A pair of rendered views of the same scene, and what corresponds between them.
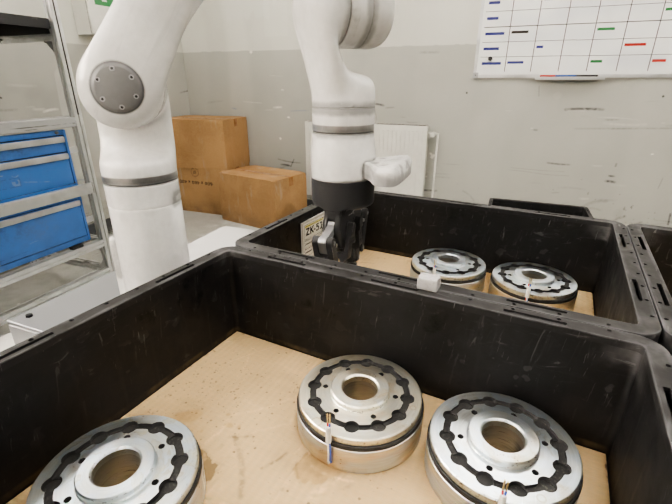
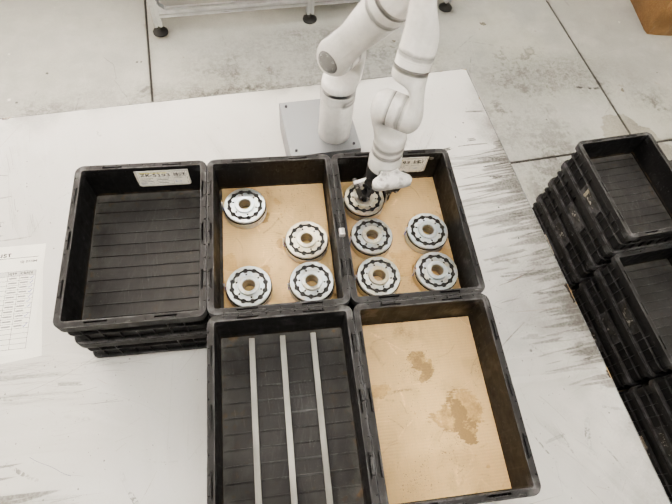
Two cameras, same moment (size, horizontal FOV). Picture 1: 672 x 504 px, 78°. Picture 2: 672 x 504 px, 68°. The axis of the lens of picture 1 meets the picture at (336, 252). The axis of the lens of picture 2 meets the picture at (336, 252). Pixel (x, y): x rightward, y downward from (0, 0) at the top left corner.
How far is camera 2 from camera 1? 94 cm
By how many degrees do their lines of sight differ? 51
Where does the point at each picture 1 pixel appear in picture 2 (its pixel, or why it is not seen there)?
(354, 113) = (380, 152)
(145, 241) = (325, 116)
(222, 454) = (271, 220)
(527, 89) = not seen: outside the picture
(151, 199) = (331, 103)
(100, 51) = (325, 46)
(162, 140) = (353, 76)
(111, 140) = not seen: hidden behind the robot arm
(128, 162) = (328, 84)
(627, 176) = not seen: outside the picture
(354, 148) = (377, 163)
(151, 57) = (342, 59)
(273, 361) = (315, 206)
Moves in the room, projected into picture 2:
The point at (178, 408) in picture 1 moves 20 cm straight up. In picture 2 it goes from (277, 196) to (274, 146)
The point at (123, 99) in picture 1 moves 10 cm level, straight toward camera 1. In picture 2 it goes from (328, 68) to (305, 94)
